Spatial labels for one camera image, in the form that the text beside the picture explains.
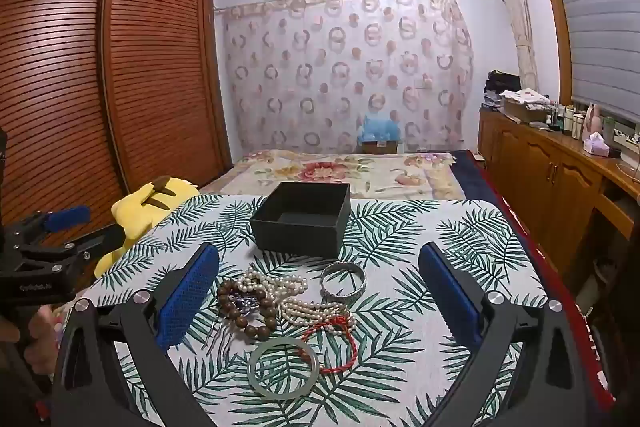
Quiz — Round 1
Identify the white pearl necklace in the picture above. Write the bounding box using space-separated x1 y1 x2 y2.
236 267 357 337

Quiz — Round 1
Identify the pink tissue box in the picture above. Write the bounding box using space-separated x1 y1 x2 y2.
582 132 612 158

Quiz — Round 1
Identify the grey window blind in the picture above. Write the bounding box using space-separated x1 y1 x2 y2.
542 0 640 124

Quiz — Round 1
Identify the brown slatted wooden wardrobe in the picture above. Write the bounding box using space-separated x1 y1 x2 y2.
0 0 234 258

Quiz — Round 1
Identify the beige tied drape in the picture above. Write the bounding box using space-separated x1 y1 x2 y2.
486 0 540 94

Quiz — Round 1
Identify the brown cardboard box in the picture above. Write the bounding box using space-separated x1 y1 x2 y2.
361 139 400 156

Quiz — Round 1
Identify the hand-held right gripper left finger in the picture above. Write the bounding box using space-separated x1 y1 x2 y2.
52 242 221 427

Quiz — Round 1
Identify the cardboard tray with white cloth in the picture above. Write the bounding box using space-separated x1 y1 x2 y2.
499 88 552 124

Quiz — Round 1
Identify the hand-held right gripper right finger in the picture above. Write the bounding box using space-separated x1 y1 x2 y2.
417 242 603 427

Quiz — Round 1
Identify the person's left hand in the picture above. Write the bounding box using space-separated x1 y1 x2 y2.
22 304 62 378

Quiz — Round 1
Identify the pale green jade bangle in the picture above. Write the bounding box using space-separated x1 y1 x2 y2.
247 338 320 402

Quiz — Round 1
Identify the dark blue blanket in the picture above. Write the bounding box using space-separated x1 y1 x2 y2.
449 149 502 204

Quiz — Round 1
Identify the stack of dark clothes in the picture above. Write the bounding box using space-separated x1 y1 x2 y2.
482 69 524 110

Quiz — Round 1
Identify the floral blanket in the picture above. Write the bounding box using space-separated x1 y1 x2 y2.
199 149 467 200

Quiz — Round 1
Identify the red string bracelet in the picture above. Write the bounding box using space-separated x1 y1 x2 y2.
301 314 359 376

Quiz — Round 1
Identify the silver bangle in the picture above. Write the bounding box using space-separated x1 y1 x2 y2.
320 262 367 302

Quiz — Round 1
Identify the yellow plush toy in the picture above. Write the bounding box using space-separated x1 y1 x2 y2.
94 175 202 279

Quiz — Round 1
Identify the blue plush toy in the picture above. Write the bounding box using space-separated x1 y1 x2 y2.
357 93 404 142

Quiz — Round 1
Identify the row of toiletry bottles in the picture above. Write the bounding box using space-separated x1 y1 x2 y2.
545 103 617 142

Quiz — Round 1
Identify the circle pattern sheer curtain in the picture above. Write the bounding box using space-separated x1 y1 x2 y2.
219 0 475 156

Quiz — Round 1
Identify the black jewelry box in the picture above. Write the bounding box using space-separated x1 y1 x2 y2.
249 182 352 259

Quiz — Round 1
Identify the brown wooden bead bracelet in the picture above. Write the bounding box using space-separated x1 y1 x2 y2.
216 278 279 342

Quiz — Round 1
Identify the wooden sideboard cabinet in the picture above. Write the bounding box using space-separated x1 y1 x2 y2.
477 106 640 280

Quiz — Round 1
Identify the green leaf print cloth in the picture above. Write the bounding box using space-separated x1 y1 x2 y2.
56 194 551 427

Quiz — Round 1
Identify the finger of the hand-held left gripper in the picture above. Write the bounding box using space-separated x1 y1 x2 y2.
4 205 92 253
22 225 126 273

